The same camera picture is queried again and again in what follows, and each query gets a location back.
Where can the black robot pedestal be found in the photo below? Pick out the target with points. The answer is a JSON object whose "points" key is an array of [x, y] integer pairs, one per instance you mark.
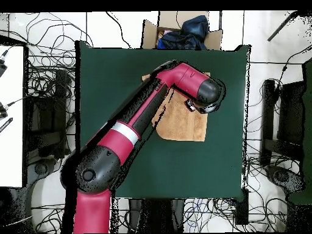
{"points": [[156, 214]]}

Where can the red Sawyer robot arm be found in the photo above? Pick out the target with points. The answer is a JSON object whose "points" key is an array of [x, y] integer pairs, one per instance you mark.
{"points": [[121, 141]]}

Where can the black rod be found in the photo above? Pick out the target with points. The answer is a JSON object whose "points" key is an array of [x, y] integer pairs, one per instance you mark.
{"points": [[280, 26]]}

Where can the cardboard box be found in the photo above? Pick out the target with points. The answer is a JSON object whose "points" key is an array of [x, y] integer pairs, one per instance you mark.
{"points": [[148, 36]]}

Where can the grey chair base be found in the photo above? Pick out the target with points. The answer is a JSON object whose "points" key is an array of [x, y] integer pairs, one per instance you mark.
{"points": [[40, 168]]}

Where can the white desk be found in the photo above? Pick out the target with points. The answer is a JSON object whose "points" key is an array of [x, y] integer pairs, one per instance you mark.
{"points": [[12, 146]]}

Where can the black flat strip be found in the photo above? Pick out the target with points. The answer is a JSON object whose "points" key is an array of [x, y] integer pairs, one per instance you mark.
{"points": [[6, 124]]}

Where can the black rectangular block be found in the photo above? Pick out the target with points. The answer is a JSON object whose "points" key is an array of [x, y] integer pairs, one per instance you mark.
{"points": [[241, 209]]}

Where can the dark green table cloth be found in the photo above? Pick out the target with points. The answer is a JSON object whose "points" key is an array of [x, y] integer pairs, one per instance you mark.
{"points": [[195, 158]]}

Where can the green covered table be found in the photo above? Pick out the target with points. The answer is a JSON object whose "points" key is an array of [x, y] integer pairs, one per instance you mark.
{"points": [[308, 121]]}

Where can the tan terry towel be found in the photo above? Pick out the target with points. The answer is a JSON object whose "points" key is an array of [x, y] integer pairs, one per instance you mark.
{"points": [[180, 124]]}

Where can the black camera device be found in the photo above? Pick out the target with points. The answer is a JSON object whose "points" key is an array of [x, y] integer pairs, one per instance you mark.
{"points": [[2, 68], [2, 112]]}

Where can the dark chair base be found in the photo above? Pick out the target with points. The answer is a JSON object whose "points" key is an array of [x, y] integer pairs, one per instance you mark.
{"points": [[282, 176]]}

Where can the black metal frame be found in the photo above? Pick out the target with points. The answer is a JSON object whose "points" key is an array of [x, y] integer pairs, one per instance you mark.
{"points": [[59, 97], [268, 109]]}

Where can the dark blue clothes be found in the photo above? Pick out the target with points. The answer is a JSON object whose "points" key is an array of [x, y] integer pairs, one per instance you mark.
{"points": [[190, 36]]}

